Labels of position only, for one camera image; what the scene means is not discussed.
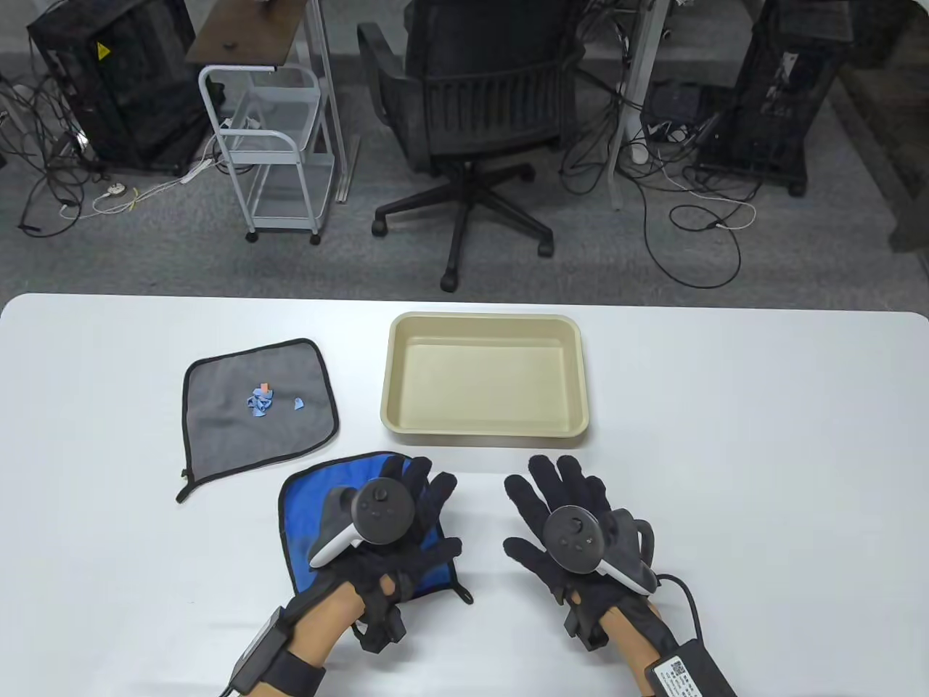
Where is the grey white controller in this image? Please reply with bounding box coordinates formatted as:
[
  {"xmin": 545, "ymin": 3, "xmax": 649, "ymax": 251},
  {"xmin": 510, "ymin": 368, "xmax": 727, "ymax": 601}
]
[
  {"xmin": 544, "ymin": 506, "xmax": 658, "ymax": 592},
  {"xmin": 308, "ymin": 481, "xmax": 416, "ymax": 568}
]

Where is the white floor cable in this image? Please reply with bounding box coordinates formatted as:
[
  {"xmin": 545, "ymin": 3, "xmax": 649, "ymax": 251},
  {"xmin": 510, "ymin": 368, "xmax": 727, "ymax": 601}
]
[{"xmin": 668, "ymin": 163, "xmax": 757, "ymax": 233}]

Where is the black left wrist strap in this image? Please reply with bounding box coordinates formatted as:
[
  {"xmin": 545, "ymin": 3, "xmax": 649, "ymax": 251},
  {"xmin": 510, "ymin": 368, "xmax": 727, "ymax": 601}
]
[{"xmin": 258, "ymin": 650, "xmax": 326, "ymax": 697}]

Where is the black left wrist sensor box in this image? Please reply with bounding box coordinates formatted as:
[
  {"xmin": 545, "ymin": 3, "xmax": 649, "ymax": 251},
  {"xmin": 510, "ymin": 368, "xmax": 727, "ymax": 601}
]
[{"xmin": 229, "ymin": 608, "xmax": 291, "ymax": 690}]

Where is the black computer tower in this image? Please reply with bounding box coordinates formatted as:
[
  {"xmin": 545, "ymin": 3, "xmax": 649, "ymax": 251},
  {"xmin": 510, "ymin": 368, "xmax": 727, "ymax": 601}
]
[{"xmin": 693, "ymin": 0, "xmax": 854, "ymax": 197}]

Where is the white rolling cart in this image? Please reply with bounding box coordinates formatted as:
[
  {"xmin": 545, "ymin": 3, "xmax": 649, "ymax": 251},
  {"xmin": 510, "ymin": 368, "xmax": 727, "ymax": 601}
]
[{"xmin": 198, "ymin": 64, "xmax": 336, "ymax": 245}]

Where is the grey white right controller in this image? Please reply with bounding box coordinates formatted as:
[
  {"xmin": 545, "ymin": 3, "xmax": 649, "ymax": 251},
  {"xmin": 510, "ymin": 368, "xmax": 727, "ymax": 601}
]
[{"xmin": 544, "ymin": 506, "xmax": 658, "ymax": 592}]

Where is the person's left hand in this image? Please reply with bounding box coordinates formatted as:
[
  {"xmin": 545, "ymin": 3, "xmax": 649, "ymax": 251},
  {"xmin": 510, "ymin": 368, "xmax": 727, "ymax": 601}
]
[{"xmin": 330, "ymin": 456, "xmax": 463, "ymax": 651}]

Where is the black box under desk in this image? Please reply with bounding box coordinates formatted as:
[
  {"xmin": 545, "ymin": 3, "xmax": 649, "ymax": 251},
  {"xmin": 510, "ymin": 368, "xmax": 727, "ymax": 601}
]
[{"xmin": 642, "ymin": 80, "xmax": 705, "ymax": 126}]

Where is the black wrist sensor box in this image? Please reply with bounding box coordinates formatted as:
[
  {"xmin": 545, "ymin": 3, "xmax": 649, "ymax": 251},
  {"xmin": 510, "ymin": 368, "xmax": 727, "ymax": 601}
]
[
  {"xmin": 644, "ymin": 639, "xmax": 737, "ymax": 697},
  {"xmin": 229, "ymin": 608, "xmax": 291, "ymax": 690}
]

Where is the beige plastic tray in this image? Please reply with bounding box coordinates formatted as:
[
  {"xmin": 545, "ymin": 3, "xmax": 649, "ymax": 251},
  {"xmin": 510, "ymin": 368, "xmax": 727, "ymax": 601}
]
[{"xmin": 380, "ymin": 312, "xmax": 590, "ymax": 446}]

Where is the black right glove cable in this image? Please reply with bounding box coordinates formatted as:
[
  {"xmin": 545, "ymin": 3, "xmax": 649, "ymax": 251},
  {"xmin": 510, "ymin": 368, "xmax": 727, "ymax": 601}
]
[{"xmin": 653, "ymin": 574, "xmax": 705, "ymax": 643}]

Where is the grey green hand towel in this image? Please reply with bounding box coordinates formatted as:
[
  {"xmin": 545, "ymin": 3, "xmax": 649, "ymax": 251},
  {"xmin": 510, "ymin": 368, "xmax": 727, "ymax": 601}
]
[{"xmin": 176, "ymin": 338, "xmax": 340, "ymax": 504}]

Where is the white desk leg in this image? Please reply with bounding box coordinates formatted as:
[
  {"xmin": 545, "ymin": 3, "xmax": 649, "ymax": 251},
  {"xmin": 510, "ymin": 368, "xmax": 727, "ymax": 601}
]
[
  {"xmin": 305, "ymin": 0, "xmax": 349, "ymax": 204},
  {"xmin": 606, "ymin": 0, "xmax": 672, "ymax": 211}
]

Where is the person's right hand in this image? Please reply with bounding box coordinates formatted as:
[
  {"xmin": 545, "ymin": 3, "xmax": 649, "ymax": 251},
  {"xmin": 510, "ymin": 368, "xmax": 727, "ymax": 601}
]
[{"xmin": 503, "ymin": 455, "xmax": 663, "ymax": 647}]

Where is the black office chair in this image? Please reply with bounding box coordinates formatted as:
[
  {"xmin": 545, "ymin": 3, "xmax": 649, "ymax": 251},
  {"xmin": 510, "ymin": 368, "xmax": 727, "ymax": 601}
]
[{"xmin": 356, "ymin": 0, "xmax": 581, "ymax": 293}]

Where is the blue grey hand towel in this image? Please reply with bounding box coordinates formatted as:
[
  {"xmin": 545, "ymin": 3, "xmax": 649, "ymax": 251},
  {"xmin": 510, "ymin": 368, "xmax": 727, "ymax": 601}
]
[{"xmin": 279, "ymin": 452, "xmax": 474, "ymax": 605}]

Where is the pile of balloon pieces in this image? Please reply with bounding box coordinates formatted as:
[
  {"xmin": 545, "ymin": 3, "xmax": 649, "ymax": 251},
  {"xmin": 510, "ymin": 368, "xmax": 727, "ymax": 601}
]
[{"xmin": 245, "ymin": 383, "xmax": 306, "ymax": 420}]

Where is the black right wrist sensor box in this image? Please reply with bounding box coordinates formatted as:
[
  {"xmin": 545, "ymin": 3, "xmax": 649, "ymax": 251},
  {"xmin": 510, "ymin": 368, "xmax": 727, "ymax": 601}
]
[{"xmin": 644, "ymin": 639, "xmax": 737, "ymax": 697}]

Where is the tangle of black floor cables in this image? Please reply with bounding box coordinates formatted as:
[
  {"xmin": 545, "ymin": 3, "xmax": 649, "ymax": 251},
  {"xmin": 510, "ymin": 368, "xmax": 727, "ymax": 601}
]
[{"xmin": 0, "ymin": 73, "xmax": 99, "ymax": 237}]

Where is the grey white left controller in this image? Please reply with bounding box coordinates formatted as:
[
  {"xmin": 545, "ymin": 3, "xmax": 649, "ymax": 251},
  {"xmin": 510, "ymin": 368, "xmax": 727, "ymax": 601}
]
[{"xmin": 308, "ymin": 481, "xmax": 416, "ymax": 568}]

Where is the black looped floor cable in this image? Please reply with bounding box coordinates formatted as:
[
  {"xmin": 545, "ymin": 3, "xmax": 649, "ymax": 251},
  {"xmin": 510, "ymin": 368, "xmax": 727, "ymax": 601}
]
[{"xmin": 642, "ymin": 167, "xmax": 745, "ymax": 291}]

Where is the black tower with yellow sticker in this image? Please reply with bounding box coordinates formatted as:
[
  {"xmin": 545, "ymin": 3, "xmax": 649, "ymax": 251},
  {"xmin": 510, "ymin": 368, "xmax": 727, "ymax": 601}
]
[{"xmin": 27, "ymin": 0, "xmax": 211, "ymax": 175}]

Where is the brown wooden side table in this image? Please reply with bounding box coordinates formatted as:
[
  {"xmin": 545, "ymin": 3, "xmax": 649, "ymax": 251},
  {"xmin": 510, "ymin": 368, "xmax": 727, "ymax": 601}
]
[{"xmin": 186, "ymin": 0, "xmax": 309, "ymax": 71}]

